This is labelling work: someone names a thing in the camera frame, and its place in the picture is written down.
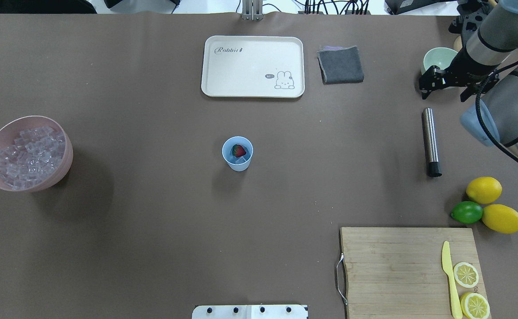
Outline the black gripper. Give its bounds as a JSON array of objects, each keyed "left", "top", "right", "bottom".
[{"left": 419, "top": 48, "right": 501, "bottom": 100}]

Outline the steel muddler black tip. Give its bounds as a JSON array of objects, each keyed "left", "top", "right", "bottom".
[{"left": 421, "top": 107, "right": 442, "bottom": 178}]

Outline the red strawberry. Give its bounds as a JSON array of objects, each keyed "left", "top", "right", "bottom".
[{"left": 232, "top": 144, "right": 247, "bottom": 157}]

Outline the clear ice cube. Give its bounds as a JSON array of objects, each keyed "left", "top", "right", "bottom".
[{"left": 232, "top": 157, "right": 249, "bottom": 165}]

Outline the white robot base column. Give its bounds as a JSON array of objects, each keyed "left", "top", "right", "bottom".
[{"left": 191, "top": 303, "right": 309, "bottom": 319}]

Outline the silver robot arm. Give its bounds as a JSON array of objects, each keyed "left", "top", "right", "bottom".
[{"left": 419, "top": 0, "right": 518, "bottom": 163}]

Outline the wooden cup tree stand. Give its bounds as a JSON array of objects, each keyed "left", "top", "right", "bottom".
[{"left": 452, "top": 35, "right": 463, "bottom": 52}]

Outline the light blue plastic cup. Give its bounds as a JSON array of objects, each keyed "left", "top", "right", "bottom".
[{"left": 222, "top": 136, "right": 253, "bottom": 172}]

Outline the pink bowl of ice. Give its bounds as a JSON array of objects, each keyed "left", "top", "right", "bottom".
[{"left": 0, "top": 115, "right": 73, "bottom": 192}]

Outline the mint green bowl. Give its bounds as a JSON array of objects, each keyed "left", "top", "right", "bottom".
[{"left": 421, "top": 48, "right": 458, "bottom": 75}]

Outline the grey folded cloth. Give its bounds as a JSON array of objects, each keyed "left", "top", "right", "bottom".
[{"left": 317, "top": 45, "right": 365, "bottom": 84}]

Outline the yellow lemon near lime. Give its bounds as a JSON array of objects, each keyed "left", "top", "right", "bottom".
[{"left": 465, "top": 176, "right": 502, "bottom": 205}]

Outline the green lime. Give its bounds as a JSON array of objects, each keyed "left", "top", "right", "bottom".
[{"left": 450, "top": 201, "right": 484, "bottom": 224}]

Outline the yellow lemon outer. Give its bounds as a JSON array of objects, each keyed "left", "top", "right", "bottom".
[{"left": 482, "top": 204, "right": 518, "bottom": 234}]

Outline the wooden cutting board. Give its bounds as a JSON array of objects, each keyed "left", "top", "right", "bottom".
[{"left": 339, "top": 227, "right": 487, "bottom": 319}]

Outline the lemon slice upper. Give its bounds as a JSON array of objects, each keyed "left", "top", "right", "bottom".
[{"left": 453, "top": 262, "right": 480, "bottom": 288}]

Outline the lemon slice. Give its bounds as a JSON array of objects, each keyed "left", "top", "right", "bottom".
[
  {"left": 460, "top": 292, "right": 491, "bottom": 319},
  {"left": 453, "top": 262, "right": 480, "bottom": 288}
]

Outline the cream rabbit tray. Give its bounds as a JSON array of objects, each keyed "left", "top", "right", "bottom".
[{"left": 201, "top": 35, "right": 305, "bottom": 98}]

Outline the lemon slice lower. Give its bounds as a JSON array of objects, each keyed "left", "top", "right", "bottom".
[{"left": 460, "top": 292, "right": 491, "bottom": 319}]

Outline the yellow plastic knife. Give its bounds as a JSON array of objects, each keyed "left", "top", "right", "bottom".
[{"left": 441, "top": 241, "right": 463, "bottom": 319}]

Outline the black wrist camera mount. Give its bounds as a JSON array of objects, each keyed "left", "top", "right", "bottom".
[{"left": 448, "top": 0, "right": 494, "bottom": 48}]

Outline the aluminium frame post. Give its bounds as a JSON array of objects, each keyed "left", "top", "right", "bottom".
[{"left": 241, "top": 0, "right": 264, "bottom": 21}]

